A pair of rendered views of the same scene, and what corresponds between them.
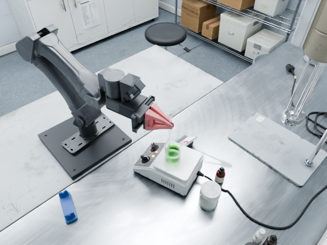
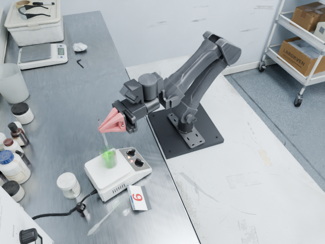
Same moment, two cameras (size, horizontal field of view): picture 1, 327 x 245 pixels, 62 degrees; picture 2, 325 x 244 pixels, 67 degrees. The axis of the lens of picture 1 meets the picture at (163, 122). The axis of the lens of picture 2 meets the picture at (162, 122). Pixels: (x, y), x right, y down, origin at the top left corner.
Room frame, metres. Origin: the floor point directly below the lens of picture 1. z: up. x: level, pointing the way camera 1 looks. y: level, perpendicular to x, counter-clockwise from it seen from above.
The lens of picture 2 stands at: (0.86, -0.39, 1.70)
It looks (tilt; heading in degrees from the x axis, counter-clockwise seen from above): 47 degrees down; 113
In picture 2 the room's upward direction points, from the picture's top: straight up
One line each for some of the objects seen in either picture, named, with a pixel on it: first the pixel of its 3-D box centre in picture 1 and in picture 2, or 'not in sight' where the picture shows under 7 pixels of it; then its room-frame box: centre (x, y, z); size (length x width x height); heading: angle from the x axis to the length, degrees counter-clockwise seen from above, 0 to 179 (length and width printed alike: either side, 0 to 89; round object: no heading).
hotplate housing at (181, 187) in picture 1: (170, 165); (116, 170); (0.53, -0.02, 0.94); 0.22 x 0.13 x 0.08; 60
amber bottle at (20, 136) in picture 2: not in sight; (17, 134); (0.09, -0.04, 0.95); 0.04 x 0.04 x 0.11
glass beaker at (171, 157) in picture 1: (173, 151); (108, 157); (0.52, -0.03, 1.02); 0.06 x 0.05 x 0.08; 101
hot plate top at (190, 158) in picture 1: (177, 160); (107, 167); (0.51, -0.05, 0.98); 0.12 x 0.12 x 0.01; 60
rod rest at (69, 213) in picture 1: (66, 204); not in sight; (0.40, 0.29, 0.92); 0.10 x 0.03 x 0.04; 27
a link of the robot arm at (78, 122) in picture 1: (86, 115); (184, 113); (0.68, 0.26, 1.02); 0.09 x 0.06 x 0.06; 148
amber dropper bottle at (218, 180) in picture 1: (220, 174); (81, 208); (0.49, -0.18, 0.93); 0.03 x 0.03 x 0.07
